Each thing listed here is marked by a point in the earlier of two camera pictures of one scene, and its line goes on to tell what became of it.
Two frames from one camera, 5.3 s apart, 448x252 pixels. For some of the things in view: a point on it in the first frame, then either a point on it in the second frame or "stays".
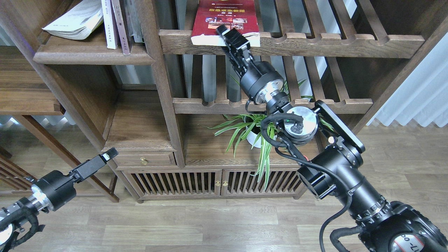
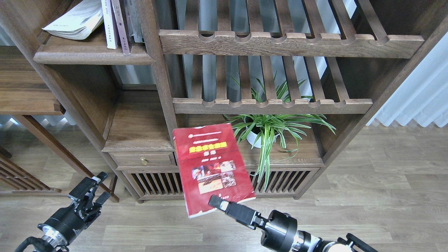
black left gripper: [55, 189] to [65, 222]
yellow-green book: [78, 22] stays
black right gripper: [259, 80] to [280, 230]
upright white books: [133, 12] stays
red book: [208, 15] to [210, 164]
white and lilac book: [111, 29] stays
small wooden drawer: [145, 159] stays
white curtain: [424, 96] stays
